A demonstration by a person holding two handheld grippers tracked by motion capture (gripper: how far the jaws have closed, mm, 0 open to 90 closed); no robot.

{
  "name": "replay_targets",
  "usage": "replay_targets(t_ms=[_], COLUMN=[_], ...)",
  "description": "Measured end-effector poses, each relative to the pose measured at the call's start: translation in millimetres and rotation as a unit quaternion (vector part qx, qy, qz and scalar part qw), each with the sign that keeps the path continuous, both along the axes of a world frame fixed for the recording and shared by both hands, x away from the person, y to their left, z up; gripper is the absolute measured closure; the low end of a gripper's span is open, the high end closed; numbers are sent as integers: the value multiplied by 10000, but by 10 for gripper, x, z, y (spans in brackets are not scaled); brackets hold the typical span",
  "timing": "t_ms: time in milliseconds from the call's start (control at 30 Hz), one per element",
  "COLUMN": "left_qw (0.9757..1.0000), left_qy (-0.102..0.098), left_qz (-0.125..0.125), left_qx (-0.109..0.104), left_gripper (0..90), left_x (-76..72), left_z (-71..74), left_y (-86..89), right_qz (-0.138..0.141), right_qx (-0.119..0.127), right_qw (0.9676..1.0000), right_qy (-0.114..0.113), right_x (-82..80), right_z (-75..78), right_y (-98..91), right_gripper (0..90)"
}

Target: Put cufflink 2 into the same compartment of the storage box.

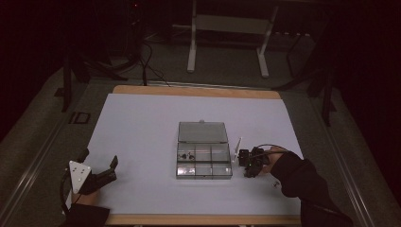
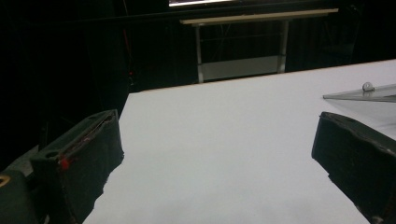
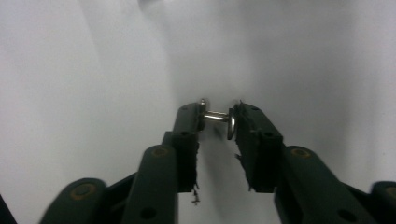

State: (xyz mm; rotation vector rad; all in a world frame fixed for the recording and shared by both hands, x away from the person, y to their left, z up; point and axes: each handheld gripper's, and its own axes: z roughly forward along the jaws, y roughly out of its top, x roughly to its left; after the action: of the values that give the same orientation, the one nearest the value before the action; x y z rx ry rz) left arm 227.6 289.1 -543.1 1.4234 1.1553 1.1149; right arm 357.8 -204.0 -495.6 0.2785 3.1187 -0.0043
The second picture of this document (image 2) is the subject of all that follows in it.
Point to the white metal frame desk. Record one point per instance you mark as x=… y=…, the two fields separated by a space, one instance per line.
x=243 y=67

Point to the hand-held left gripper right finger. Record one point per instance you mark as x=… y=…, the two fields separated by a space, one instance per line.
x=358 y=155

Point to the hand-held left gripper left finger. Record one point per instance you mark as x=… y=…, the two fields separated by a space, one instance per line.
x=77 y=168

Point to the clear plastic compartment box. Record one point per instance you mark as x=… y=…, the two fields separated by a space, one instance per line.
x=367 y=95

